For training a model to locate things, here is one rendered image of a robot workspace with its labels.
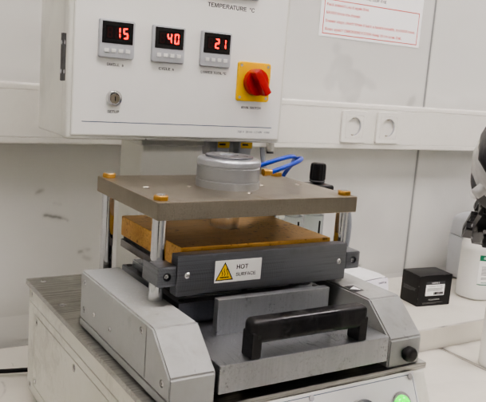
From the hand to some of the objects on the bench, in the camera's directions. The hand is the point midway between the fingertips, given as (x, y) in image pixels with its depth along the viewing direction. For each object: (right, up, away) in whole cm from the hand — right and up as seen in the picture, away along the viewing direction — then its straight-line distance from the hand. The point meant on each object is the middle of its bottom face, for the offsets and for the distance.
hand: (478, 226), depth 89 cm
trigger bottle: (+23, -18, +70) cm, 76 cm away
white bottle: (+16, -28, +41) cm, 52 cm away
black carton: (+10, -19, +63) cm, 66 cm away
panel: (-20, -35, -21) cm, 45 cm away
